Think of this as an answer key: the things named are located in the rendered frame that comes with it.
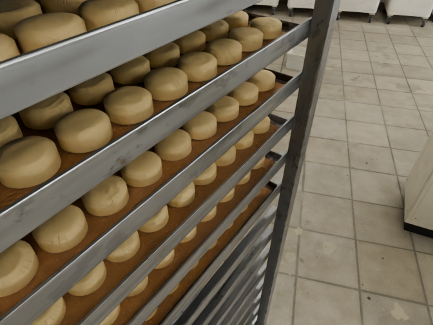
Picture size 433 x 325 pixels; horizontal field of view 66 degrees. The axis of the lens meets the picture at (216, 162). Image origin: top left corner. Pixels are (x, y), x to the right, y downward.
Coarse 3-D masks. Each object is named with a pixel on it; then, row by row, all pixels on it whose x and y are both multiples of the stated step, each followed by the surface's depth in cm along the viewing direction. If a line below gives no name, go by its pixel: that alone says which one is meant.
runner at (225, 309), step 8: (264, 248) 97; (264, 256) 92; (256, 264) 93; (248, 272) 91; (256, 272) 91; (240, 280) 89; (248, 280) 86; (240, 288) 88; (232, 296) 86; (224, 304) 84; (232, 304) 83; (216, 312) 83; (224, 312) 80; (216, 320) 81
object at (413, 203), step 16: (432, 144) 167; (416, 160) 190; (432, 160) 160; (416, 176) 180; (432, 176) 156; (416, 192) 171; (432, 192) 161; (416, 208) 170; (432, 208) 167; (416, 224) 177; (432, 224) 172
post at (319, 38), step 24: (336, 0) 49; (312, 24) 52; (312, 48) 54; (312, 72) 56; (312, 96) 59; (312, 120) 64; (288, 168) 71; (288, 192) 75; (288, 216) 81; (264, 288) 105; (264, 312) 114
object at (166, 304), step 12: (264, 192) 76; (252, 204) 74; (240, 216) 71; (228, 228) 68; (228, 240) 66; (216, 252) 64; (204, 264) 62; (192, 276) 60; (180, 288) 59; (168, 300) 57; (156, 312) 56; (144, 324) 54; (156, 324) 54
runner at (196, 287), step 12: (276, 180) 80; (276, 192) 75; (264, 204) 71; (252, 216) 68; (228, 252) 64; (216, 264) 61; (204, 276) 58; (192, 288) 56; (180, 300) 54; (180, 312) 56; (168, 324) 54
